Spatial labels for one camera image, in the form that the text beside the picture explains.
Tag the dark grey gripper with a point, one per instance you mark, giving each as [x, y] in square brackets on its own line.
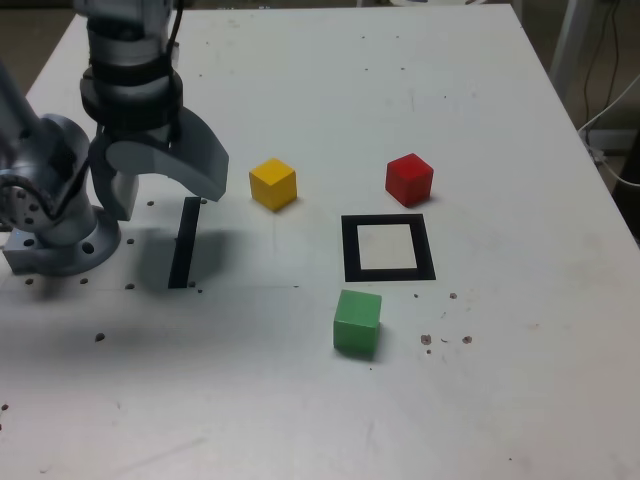
[140, 136]

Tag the black tape strip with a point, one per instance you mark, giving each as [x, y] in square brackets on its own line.
[184, 245]

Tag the red cube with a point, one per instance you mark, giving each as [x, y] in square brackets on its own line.
[407, 180]

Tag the yellow cube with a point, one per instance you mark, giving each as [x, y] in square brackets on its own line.
[272, 185]

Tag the black tape square outline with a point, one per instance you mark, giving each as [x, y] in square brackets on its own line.
[350, 250]

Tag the green cube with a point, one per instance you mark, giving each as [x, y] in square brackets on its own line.
[356, 325]

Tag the white furniture leg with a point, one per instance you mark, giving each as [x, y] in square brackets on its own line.
[567, 45]

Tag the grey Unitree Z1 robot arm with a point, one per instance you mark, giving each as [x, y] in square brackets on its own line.
[45, 165]

